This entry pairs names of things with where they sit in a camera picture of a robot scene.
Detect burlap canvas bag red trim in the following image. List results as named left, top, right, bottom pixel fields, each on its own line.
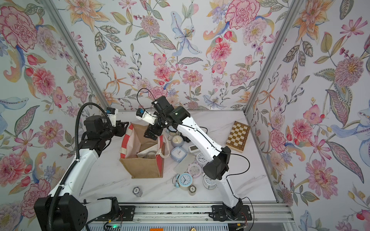
left=119, top=123, right=169, bottom=179

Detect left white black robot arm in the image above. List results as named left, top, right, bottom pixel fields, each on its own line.
left=34, top=116, right=129, bottom=231

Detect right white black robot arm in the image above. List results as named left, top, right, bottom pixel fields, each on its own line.
left=136, top=96, right=243, bottom=220

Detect grey round alarm clock centre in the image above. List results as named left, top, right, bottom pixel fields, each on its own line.
left=171, top=135, right=184, bottom=147

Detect blue square alarm clock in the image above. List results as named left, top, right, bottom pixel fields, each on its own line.
left=170, top=146, right=187, bottom=163

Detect small white digital clock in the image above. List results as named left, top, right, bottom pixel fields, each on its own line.
left=188, top=145, right=200, bottom=155

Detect white round alarm clock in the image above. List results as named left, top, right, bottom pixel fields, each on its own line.
left=196, top=153, right=208, bottom=167

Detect pink round alarm clock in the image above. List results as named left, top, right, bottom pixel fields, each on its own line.
left=188, top=163, right=202, bottom=178

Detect blue twin-bell clock front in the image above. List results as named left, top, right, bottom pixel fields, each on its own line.
left=172, top=173, right=193, bottom=190

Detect small grey mini clock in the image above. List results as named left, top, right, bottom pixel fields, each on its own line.
left=133, top=187, right=143, bottom=197

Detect small beige cylinder clock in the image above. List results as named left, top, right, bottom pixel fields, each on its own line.
left=188, top=185, right=197, bottom=196

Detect white twin-bell alarm clock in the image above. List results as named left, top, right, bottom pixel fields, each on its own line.
left=202, top=175, right=217, bottom=190

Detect wooden chessboard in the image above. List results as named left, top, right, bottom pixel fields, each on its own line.
left=226, top=121, right=251, bottom=153

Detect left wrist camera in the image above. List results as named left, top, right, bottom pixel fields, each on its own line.
left=106, top=107, right=118, bottom=127

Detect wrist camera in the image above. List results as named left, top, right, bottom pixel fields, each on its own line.
left=106, top=107, right=118, bottom=127
left=136, top=108, right=158, bottom=125

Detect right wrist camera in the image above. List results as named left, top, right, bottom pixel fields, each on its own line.
left=136, top=108, right=158, bottom=125

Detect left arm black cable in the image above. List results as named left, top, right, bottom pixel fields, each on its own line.
left=46, top=102, right=109, bottom=231

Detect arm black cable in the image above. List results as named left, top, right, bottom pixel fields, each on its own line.
left=46, top=102, right=109, bottom=231
left=136, top=87, right=255, bottom=231

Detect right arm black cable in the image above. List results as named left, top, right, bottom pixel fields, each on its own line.
left=136, top=87, right=255, bottom=231

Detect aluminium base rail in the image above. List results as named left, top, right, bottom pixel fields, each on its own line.
left=84, top=202, right=297, bottom=231

